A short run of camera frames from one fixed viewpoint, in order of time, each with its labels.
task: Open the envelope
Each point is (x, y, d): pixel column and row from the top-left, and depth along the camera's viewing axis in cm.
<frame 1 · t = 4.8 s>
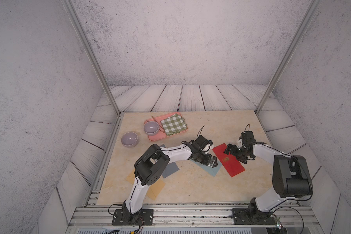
left hand: (214, 164, 88), fingers open
right hand: (231, 153, 93), fingers open
light blue envelope: (212, 170, 91), on the table
red envelope: (231, 164, 93), point 2 cm above the table
pink tray: (161, 134, 110), on the table
green checkered cloth: (173, 124, 114), point 2 cm above the table
lilac bowl on tray: (151, 128, 109), point 4 cm above the table
wooden stick on tray: (159, 125, 113), point 2 cm above the table

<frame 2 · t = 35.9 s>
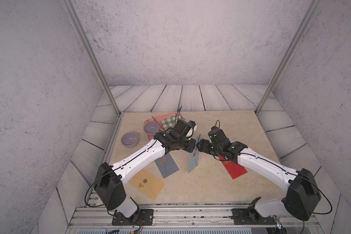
left hand: (197, 145, 77), fingers closed
right hand: (201, 146, 82), fingers open
light blue envelope: (193, 162, 88), point 6 cm above the table
the other named things where they were.

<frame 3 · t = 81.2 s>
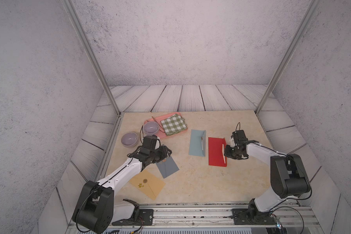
left hand: (171, 153, 85), fingers open
right hand: (226, 153, 94), fingers closed
red envelope: (216, 151, 104), on the table
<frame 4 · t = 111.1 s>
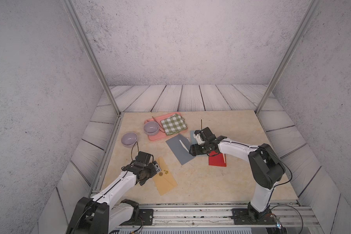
left hand: (157, 171, 87), fingers open
right hand: (194, 151, 92), fingers open
grey envelope: (180, 146, 104), on the table
yellow envelope: (164, 181, 87), on the table
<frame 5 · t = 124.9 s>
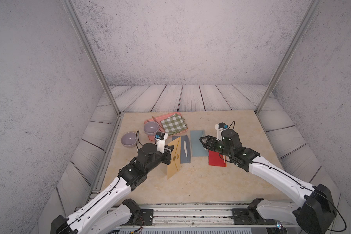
left hand: (175, 147, 73), fingers closed
right hand: (203, 140, 77), fingers open
yellow envelope: (174, 167, 78), point 14 cm above the table
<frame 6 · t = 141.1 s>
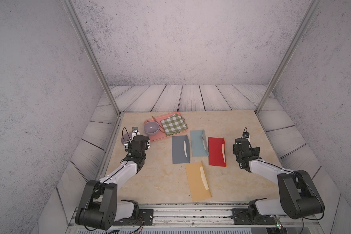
left hand: (138, 137, 89), fingers open
right hand: (248, 146, 90), fingers open
yellow envelope: (198, 184, 86), on the table
